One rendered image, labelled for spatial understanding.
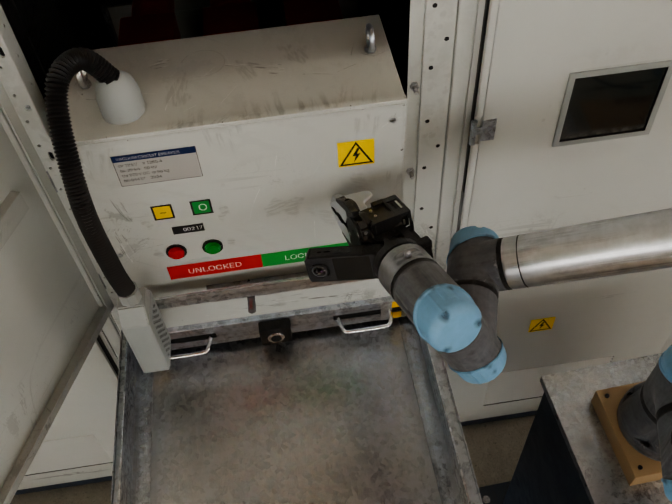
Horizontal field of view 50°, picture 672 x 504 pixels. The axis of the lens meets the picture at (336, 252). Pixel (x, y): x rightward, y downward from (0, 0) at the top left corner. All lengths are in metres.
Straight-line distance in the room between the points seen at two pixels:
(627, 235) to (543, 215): 0.53
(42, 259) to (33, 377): 0.22
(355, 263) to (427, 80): 0.36
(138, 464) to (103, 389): 0.49
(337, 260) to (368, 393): 0.42
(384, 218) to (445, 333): 0.22
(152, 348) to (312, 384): 0.31
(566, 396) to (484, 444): 0.79
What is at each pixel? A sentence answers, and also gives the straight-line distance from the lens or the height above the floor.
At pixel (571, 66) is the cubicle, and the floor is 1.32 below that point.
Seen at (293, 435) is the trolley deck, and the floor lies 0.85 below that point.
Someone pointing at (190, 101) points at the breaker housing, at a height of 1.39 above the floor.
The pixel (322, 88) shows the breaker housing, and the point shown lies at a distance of 1.06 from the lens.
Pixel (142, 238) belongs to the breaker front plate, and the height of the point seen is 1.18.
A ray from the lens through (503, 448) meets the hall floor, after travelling 2.26.
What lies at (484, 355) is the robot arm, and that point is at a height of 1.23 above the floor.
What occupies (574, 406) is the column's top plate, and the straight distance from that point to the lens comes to 1.50.
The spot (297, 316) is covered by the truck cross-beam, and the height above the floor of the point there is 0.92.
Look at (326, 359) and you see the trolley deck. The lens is 1.39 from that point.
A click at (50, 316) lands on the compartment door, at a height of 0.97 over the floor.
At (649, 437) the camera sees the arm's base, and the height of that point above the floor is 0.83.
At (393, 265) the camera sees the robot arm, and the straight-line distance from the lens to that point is 0.93.
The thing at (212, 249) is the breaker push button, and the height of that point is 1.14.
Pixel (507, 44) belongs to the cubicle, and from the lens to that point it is 1.17.
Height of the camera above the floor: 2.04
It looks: 51 degrees down
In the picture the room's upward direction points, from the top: 4 degrees counter-clockwise
